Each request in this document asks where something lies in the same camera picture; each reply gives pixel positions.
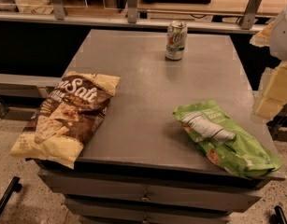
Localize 7up soda can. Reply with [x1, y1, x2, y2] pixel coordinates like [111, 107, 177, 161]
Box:
[165, 21, 188, 61]

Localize black chair leg left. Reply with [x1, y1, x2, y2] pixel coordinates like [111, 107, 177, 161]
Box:
[0, 176, 22, 216]

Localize black chair leg right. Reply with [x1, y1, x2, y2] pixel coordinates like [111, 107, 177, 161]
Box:
[269, 205, 287, 224]

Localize brown sea salt chip bag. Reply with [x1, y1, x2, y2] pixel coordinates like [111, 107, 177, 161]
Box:
[10, 72, 120, 169]

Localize grey drawer cabinet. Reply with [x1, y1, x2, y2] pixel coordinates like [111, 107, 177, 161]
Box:
[39, 30, 274, 224]

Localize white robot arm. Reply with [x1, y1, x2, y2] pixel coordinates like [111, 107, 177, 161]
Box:
[250, 6, 287, 120]

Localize grey metal rail with brackets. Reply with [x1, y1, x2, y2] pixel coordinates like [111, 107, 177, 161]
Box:
[0, 0, 287, 34]

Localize black chair leg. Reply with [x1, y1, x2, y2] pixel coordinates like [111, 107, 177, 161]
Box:
[269, 205, 287, 224]
[0, 176, 22, 216]

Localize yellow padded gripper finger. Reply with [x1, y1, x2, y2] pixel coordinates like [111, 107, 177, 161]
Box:
[250, 22, 274, 47]
[254, 62, 287, 120]

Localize green rice chip bag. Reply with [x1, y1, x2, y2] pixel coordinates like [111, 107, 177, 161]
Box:
[173, 100, 283, 179]

